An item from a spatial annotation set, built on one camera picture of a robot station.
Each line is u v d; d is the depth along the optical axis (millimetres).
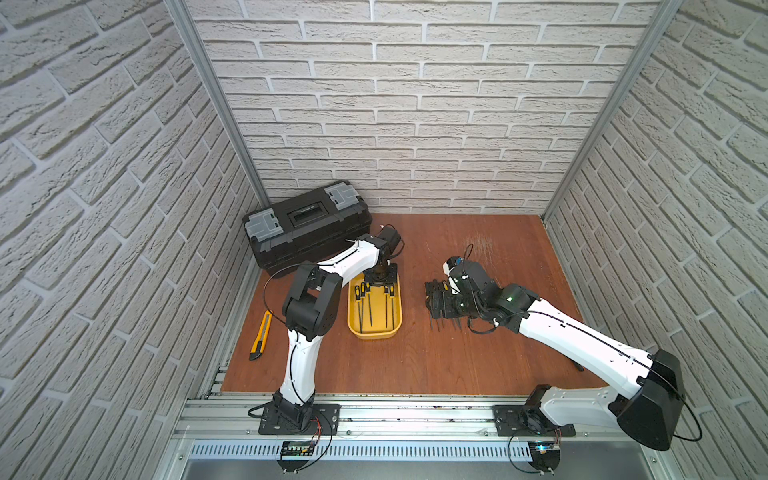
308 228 937
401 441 712
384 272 833
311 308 539
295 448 725
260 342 852
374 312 922
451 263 709
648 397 384
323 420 743
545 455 708
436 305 696
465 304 640
